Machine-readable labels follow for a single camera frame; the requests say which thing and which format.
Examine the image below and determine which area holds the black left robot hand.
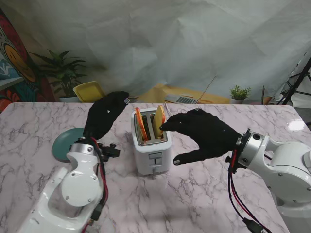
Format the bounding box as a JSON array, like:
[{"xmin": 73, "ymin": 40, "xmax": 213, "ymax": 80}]
[{"xmin": 83, "ymin": 91, "xmax": 130, "ymax": 142}]

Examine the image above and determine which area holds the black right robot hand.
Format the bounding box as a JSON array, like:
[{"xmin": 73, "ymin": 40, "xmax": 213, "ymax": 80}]
[{"xmin": 160, "ymin": 108, "xmax": 241, "ymax": 166}]

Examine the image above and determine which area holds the toy toast slice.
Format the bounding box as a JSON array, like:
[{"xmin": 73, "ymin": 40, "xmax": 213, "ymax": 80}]
[
  {"xmin": 135, "ymin": 107, "xmax": 148, "ymax": 143},
  {"xmin": 154, "ymin": 104, "xmax": 167, "ymax": 139}
]

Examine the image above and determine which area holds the yellow plastic chair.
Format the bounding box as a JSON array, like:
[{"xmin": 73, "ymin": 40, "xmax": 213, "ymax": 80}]
[{"xmin": 72, "ymin": 81, "xmax": 110, "ymax": 102}]

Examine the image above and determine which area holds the silver open laptop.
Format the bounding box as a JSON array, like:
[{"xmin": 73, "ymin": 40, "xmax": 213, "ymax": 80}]
[{"xmin": 164, "ymin": 75, "xmax": 216, "ymax": 104}]

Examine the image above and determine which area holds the teal round plate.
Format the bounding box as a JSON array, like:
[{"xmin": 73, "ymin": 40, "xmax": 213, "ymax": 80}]
[{"xmin": 52, "ymin": 128, "xmax": 86, "ymax": 163}]

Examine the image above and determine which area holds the small green potted plant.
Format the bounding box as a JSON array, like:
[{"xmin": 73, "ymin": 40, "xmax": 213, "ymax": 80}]
[{"xmin": 229, "ymin": 85, "xmax": 251, "ymax": 105}]

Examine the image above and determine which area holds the yellow desk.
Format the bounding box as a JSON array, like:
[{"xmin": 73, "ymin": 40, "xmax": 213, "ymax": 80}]
[{"xmin": 138, "ymin": 83, "xmax": 230, "ymax": 104}]

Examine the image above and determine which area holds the white two-slot toaster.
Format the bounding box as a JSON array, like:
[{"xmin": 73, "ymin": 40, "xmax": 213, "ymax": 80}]
[{"xmin": 131, "ymin": 108, "xmax": 173, "ymax": 176}]

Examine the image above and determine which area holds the large leafy potted plant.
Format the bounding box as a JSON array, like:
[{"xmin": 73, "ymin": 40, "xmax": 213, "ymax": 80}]
[{"xmin": 31, "ymin": 48, "xmax": 88, "ymax": 102}]

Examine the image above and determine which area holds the white backdrop sheet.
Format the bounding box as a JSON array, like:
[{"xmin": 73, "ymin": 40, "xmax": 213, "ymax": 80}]
[{"xmin": 0, "ymin": 0, "xmax": 311, "ymax": 102}]

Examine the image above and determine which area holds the colourful mural banner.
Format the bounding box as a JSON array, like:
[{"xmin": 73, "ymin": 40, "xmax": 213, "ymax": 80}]
[{"xmin": 0, "ymin": 7, "xmax": 56, "ymax": 115}]

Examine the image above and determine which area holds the black tripod stand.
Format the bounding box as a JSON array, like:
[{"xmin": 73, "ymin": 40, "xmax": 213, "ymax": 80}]
[{"xmin": 281, "ymin": 52, "xmax": 311, "ymax": 105}]

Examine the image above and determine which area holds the red black right arm cable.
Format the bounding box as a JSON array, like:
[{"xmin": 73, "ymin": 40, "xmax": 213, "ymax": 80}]
[{"xmin": 225, "ymin": 149, "xmax": 274, "ymax": 233}]

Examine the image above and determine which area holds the red black arm cable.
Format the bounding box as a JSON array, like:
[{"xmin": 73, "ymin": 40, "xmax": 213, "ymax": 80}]
[
  {"xmin": 85, "ymin": 137, "xmax": 121, "ymax": 229},
  {"xmin": 225, "ymin": 149, "xmax": 274, "ymax": 233}
]

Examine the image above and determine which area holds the red black left arm cable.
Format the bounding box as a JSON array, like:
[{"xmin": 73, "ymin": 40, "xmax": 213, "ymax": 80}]
[{"xmin": 85, "ymin": 137, "xmax": 121, "ymax": 229}]

